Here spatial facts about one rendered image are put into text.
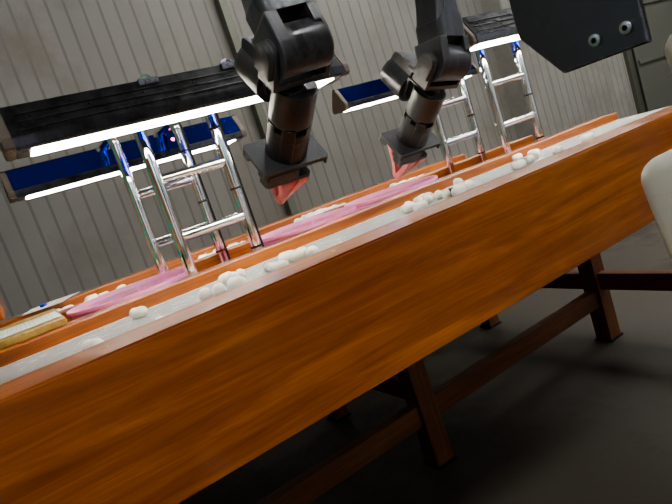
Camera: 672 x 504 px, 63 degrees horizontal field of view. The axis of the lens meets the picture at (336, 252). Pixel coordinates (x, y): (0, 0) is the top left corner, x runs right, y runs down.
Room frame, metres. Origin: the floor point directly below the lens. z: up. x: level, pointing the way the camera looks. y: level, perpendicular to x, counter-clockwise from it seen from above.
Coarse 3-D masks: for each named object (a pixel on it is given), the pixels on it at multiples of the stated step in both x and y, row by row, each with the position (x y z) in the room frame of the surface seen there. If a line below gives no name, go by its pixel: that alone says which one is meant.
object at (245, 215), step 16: (224, 64) 1.02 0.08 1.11; (144, 80) 0.95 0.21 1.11; (144, 144) 1.10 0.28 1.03; (224, 144) 1.17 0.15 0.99; (144, 160) 1.10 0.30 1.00; (224, 160) 1.17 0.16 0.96; (160, 176) 1.10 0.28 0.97; (176, 176) 1.12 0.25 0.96; (160, 192) 1.09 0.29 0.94; (240, 192) 1.17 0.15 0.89; (240, 208) 1.17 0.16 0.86; (176, 224) 1.10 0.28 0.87; (208, 224) 1.13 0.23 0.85; (224, 224) 1.15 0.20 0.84; (256, 224) 1.19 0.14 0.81; (176, 240) 1.10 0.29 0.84; (256, 240) 1.17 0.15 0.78; (192, 272) 1.10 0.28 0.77
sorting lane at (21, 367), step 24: (624, 120) 1.62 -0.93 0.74; (576, 144) 1.38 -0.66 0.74; (504, 168) 1.38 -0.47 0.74; (384, 216) 1.21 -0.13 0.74; (336, 240) 1.07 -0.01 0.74; (168, 312) 0.87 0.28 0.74; (96, 336) 0.87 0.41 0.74; (24, 360) 0.87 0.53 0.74; (48, 360) 0.80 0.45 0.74; (0, 384) 0.73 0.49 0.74
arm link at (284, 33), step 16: (256, 0) 0.63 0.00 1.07; (272, 0) 0.63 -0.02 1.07; (288, 0) 0.64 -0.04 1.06; (304, 0) 0.65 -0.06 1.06; (256, 16) 0.65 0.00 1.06; (272, 16) 0.62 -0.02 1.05; (288, 16) 0.66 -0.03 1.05; (304, 16) 0.66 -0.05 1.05; (320, 16) 0.65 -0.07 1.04; (256, 32) 0.65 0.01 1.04; (272, 32) 0.62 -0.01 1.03; (288, 32) 0.63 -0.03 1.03; (304, 32) 0.63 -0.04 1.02; (320, 32) 0.64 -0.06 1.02; (288, 48) 0.62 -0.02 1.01; (304, 48) 0.63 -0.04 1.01; (320, 48) 0.64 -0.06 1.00; (288, 64) 0.63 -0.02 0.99; (304, 64) 0.64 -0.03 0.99; (320, 64) 0.66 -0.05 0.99
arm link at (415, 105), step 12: (408, 84) 0.97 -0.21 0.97; (408, 96) 0.99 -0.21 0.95; (420, 96) 0.93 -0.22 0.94; (432, 96) 0.93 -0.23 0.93; (444, 96) 0.95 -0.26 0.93; (408, 108) 0.97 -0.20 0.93; (420, 108) 0.95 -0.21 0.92; (432, 108) 0.94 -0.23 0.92; (420, 120) 0.96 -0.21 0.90; (432, 120) 0.96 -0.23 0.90
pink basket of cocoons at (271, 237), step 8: (344, 208) 1.44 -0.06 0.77; (352, 208) 1.33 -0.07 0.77; (320, 216) 1.50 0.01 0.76; (328, 216) 1.49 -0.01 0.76; (336, 216) 1.27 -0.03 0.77; (296, 224) 1.50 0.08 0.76; (304, 224) 1.50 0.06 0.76; (312, 224) 1.50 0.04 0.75; (320, 224) 1.25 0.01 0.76; (272, 232) 1.46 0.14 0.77; (288, 232) 1.25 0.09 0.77; (296, 232) 1.25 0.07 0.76; (264, 240) 1.29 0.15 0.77; (272, 240) 1.28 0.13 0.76
